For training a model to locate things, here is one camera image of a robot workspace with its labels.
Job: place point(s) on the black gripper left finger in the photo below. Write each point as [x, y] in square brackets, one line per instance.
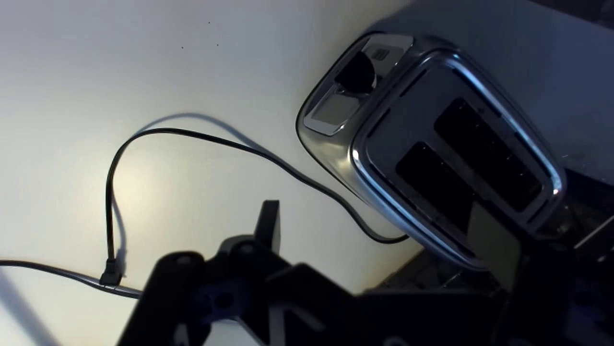
[169, 288]

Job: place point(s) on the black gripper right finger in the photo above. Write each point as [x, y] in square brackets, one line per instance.
[543, 294]

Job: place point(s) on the silver two-slot toaster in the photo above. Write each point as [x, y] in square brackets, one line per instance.
[460, 146]

